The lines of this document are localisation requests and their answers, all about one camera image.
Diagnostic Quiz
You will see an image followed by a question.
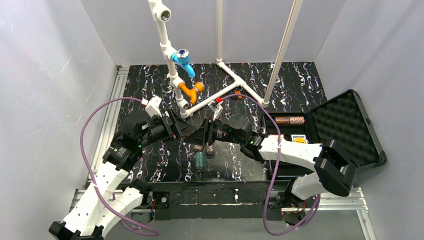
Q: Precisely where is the white card deck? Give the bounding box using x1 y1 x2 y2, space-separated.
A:
290 134 309 144

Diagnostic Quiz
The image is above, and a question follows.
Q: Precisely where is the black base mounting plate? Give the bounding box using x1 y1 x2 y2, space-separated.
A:
120 180 319 222

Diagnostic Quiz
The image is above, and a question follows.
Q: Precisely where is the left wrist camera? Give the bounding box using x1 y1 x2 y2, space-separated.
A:
141 95 162 118

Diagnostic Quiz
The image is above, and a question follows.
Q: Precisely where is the green blue chip stack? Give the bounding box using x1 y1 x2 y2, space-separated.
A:
194 151 206 171

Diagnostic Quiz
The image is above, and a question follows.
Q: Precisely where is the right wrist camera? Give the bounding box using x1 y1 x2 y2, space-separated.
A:
208 97 223 121

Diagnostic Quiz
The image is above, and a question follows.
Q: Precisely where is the orange plastic faucet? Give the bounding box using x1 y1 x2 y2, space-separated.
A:
178 81 205 105

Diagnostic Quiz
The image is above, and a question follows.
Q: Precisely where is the black poker carrying case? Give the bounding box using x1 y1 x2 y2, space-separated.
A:
260 89 388 169

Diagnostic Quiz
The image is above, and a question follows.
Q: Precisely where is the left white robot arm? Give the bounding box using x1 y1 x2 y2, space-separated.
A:
48 110 196 240

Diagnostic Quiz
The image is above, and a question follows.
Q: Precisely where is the yellow dealer button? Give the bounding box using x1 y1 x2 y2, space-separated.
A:
293 137 307 144

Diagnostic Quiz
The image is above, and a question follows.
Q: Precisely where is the small orange black clip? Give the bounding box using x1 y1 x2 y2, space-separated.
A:
232 90 243 101

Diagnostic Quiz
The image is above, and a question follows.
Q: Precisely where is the red black chip stack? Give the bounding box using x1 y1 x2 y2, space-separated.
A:
282 116 305 125
274 116 287 126

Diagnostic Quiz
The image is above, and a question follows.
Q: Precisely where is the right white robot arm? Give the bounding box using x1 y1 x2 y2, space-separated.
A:
185 114 358 203

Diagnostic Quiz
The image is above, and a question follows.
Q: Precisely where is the white pvc pipe frame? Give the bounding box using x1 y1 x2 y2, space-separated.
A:
147 0 304 119

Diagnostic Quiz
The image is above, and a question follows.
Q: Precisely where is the orange white chip stack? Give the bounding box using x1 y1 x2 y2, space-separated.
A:
193 145 203 152

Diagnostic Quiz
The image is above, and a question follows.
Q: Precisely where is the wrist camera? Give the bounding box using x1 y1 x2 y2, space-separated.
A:
208 97 223 121
141 95 162 118

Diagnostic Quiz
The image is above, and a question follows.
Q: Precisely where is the blue plastic faucet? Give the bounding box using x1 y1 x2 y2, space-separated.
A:
171 48 196 78

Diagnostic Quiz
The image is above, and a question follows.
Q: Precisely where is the aluminium frame rail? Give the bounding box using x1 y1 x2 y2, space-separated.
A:
62 65 131 240

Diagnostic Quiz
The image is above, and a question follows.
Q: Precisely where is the red card deck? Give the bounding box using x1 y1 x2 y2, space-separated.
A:
268 134 280 139

